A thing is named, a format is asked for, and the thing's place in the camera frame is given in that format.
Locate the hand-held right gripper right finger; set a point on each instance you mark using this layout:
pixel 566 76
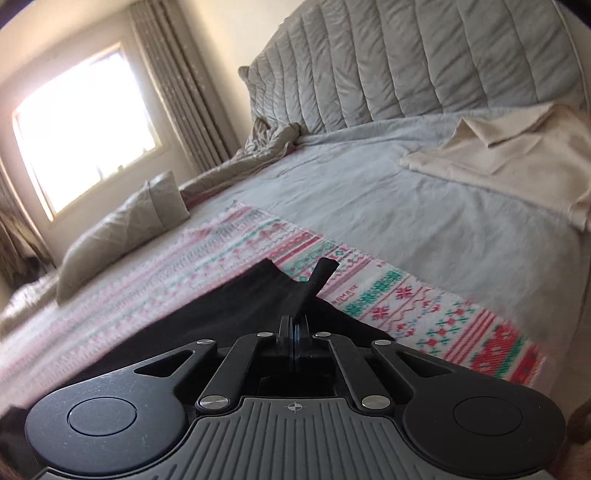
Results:
pixel 301 337

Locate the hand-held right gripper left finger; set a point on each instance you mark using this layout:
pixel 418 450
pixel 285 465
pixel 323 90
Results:
pixel 285 334

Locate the black pants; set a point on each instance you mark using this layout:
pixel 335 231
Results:
pixel 231 314

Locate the striped patterned blanket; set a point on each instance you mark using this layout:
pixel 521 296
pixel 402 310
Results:
pixel 392 295

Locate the bed with grey sheet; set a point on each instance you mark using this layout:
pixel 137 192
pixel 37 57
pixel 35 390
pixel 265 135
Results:
pixel 369 194

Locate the crumpled grey quilt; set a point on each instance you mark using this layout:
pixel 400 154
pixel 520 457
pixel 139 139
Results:
pixel 258 147

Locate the grey pillow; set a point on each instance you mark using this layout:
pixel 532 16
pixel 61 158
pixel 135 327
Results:
pixel 120 226

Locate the beige curtain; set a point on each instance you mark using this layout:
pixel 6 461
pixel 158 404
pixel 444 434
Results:
pixel 184 92
pixel 18 230

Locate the window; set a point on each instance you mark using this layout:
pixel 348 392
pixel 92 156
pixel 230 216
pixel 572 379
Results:
pixel 83 129

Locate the cream cloth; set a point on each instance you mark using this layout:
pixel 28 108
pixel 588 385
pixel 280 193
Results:
pixel 531 161

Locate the grey quilted headboard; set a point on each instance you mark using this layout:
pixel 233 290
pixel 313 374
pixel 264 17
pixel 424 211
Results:
pixel 392 60

